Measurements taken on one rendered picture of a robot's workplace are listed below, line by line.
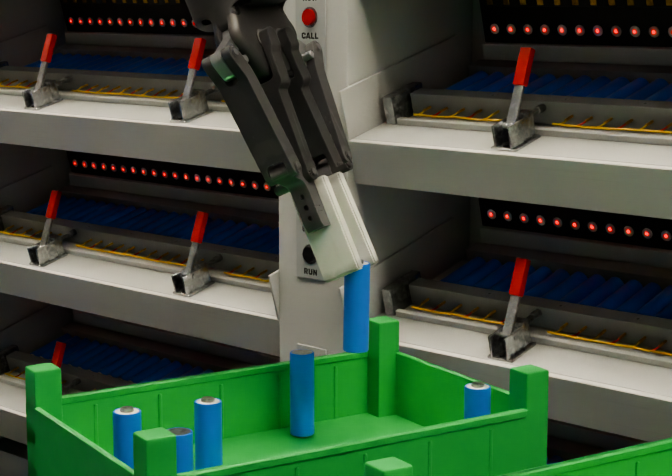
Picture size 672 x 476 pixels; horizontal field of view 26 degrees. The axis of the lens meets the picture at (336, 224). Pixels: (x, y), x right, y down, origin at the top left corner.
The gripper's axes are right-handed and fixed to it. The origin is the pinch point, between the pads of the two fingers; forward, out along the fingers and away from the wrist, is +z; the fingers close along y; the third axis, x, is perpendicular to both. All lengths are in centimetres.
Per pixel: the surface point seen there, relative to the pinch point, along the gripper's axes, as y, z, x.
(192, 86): -44, -23, -34
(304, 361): -2.2, 8.1, -7.8
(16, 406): -51, 1, -82
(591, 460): 7.3, 19.7, 14.5
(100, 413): 8.9, 6.0, -18.3
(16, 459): -55, 8, -88
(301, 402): -2.0, 10.8, -9.3
